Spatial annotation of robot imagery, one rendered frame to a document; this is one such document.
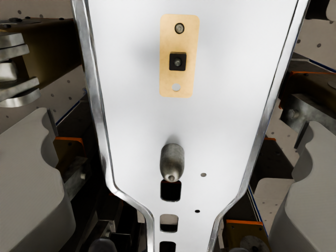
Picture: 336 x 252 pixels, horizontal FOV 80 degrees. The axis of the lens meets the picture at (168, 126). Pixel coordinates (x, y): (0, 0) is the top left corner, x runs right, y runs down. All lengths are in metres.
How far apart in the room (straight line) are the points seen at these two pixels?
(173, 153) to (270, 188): 0.18
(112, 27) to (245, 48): 0.14
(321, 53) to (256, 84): 0.39
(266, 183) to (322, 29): 0.39
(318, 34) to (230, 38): 0.40
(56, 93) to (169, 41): 0.49
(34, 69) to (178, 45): 0.14
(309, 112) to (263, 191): 0.16
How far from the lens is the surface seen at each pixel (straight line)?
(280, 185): 0.37
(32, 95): 0.21
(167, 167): 0.24
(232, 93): 0.24
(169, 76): 0.23
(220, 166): 0.30
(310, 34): 0.60
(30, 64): 0.22
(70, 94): 0.64
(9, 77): 0.21
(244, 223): 0.55
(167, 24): 0.22
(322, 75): 0.35
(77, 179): 0.33
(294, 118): 0.28
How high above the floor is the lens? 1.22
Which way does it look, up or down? 59 degrees down
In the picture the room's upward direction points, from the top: 175 degrees counter-clockwise
